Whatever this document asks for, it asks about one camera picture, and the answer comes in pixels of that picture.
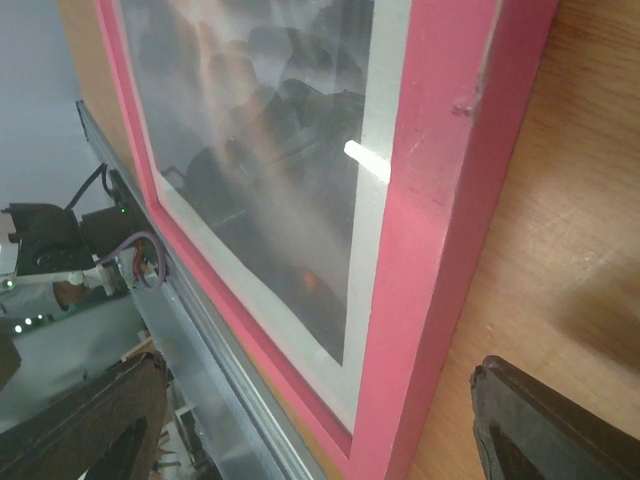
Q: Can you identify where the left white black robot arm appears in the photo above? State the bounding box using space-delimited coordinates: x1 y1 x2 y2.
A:
1 164 134 321

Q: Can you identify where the sunset landscape photo white border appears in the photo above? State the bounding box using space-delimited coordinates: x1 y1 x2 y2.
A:
121 1 374 361

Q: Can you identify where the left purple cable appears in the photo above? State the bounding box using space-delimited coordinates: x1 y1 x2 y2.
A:
97 230 169 292

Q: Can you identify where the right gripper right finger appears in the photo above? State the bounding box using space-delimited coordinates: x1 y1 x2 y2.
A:
470 356 639 479

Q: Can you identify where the aluminium front rail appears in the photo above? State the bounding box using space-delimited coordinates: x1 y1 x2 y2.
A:
74 99 331 480

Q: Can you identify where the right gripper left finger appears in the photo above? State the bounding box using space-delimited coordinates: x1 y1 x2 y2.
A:
1 352 167 479

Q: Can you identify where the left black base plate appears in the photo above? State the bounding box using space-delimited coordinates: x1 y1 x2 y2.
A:
100 169 167 292

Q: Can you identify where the white mat board passepartout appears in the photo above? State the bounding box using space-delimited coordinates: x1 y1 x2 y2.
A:
112 0 414 434

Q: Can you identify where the pink wooden picture frame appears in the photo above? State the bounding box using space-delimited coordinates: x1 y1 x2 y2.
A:
95 1 557 479

